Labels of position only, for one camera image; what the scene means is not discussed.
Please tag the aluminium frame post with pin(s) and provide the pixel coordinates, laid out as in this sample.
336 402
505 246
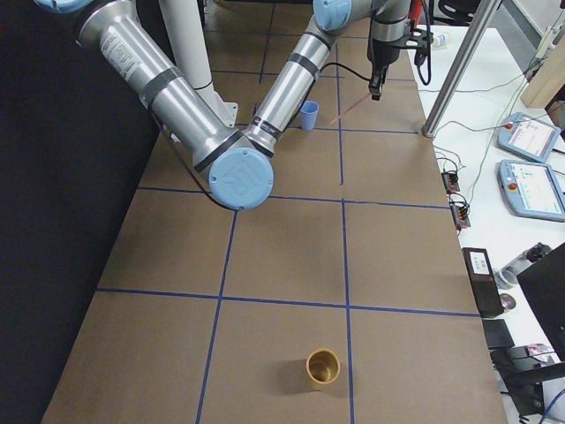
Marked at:
477 28

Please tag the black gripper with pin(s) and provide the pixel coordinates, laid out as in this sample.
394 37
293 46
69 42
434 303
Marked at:
382 54

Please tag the black box with label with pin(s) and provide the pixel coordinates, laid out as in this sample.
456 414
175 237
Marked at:
482 281

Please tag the wooden board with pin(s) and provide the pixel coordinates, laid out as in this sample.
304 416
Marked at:
549 79

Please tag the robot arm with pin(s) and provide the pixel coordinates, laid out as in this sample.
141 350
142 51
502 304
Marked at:
235 163

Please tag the light blue ribbed cup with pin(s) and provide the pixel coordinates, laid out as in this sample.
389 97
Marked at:
308 115

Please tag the pink chopstick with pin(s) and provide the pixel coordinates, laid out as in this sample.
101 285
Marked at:
350 109

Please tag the black monitor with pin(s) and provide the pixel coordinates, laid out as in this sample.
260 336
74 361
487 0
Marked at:
543 286

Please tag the white plastic bottle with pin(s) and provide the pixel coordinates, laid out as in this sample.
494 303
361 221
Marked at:
440 41

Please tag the red cylinder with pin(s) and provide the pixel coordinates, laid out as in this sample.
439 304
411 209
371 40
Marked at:
416 11

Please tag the yellow cup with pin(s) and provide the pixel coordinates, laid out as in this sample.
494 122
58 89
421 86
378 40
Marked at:
322 367

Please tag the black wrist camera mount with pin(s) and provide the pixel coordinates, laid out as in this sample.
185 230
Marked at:
415 38

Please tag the clear plastic bottle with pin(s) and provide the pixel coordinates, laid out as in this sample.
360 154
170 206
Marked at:
506 278

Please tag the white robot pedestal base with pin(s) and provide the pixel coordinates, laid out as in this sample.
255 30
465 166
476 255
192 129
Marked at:
184 28

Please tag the teach pendant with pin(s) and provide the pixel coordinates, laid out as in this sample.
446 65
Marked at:
528 137
531 190

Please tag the upper teach pendant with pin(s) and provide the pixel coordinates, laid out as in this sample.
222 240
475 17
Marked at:
528 137

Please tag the black connector block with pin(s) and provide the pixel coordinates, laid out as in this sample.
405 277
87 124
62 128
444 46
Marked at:
460 214
450 181

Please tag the lower teach pendant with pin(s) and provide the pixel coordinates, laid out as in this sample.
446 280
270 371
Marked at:
531 190

